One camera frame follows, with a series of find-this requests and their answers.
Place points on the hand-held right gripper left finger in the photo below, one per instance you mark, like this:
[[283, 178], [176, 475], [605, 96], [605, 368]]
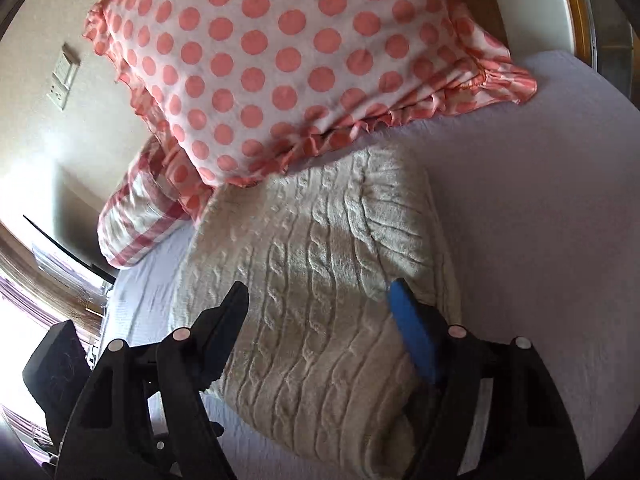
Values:
[[221, 341]]

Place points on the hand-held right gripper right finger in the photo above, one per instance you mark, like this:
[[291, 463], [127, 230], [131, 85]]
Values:
[[417, 332]]

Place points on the pink striped pillow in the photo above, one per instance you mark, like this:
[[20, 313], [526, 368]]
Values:
[[135, 220]]

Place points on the bed with lavender sheet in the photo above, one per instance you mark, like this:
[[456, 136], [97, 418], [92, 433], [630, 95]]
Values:
[[530, 200]]

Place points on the pink polka dot pillow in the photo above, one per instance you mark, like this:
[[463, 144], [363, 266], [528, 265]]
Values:
[[300, 60]]

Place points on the wooden headboard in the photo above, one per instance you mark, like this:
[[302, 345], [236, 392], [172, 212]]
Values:
[[575, 10]]

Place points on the white wall socket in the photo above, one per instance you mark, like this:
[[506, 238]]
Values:
[[59, 91]]

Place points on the white wall switch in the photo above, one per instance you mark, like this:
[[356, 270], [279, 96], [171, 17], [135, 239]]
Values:
[[67, 62]]

